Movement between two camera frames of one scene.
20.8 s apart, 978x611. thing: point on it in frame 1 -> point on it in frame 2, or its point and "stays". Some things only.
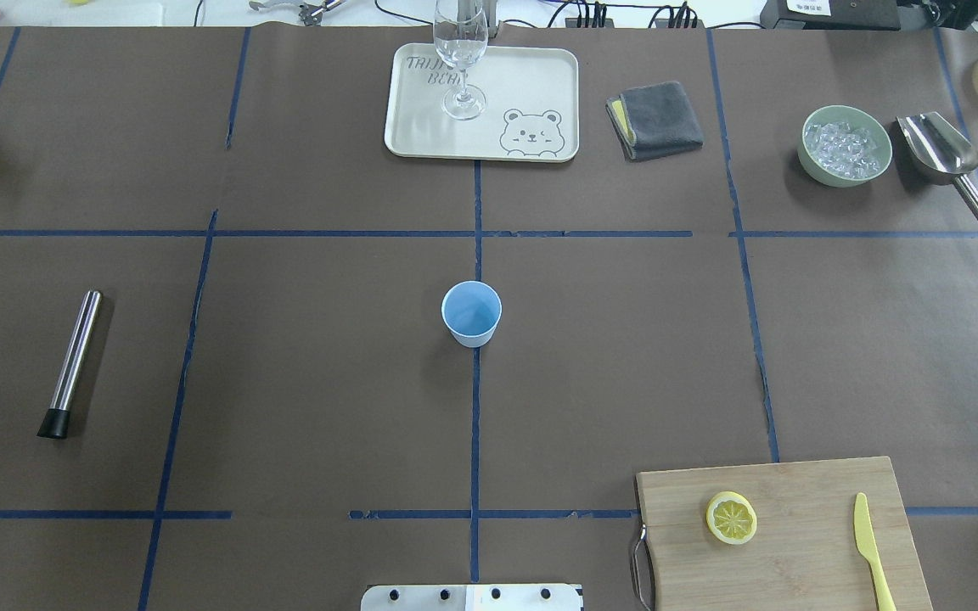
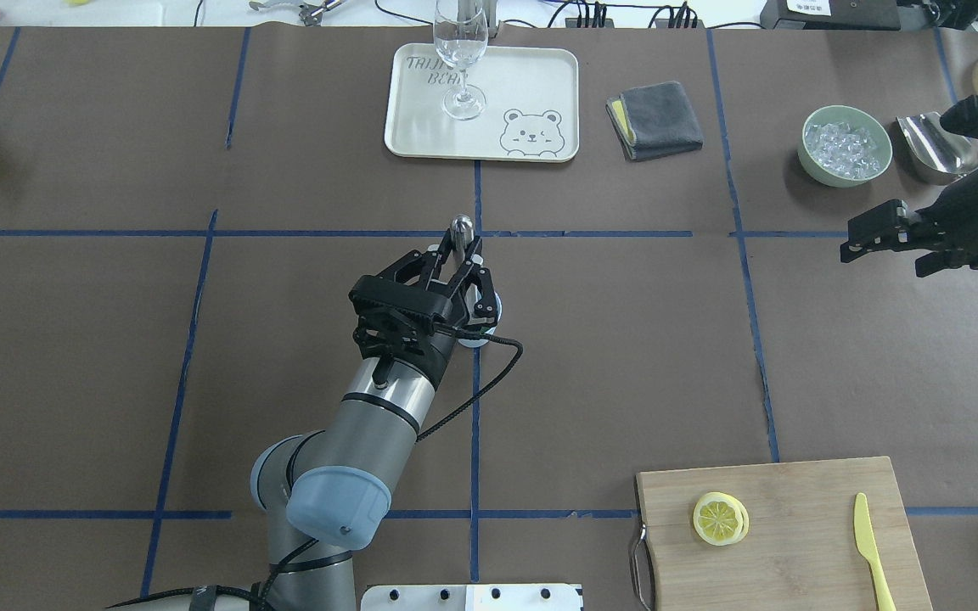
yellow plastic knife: (867, 545) stays
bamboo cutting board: (806, 552) stays
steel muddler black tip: (75, 366) -> (463, 232)
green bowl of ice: (844, 146) stays
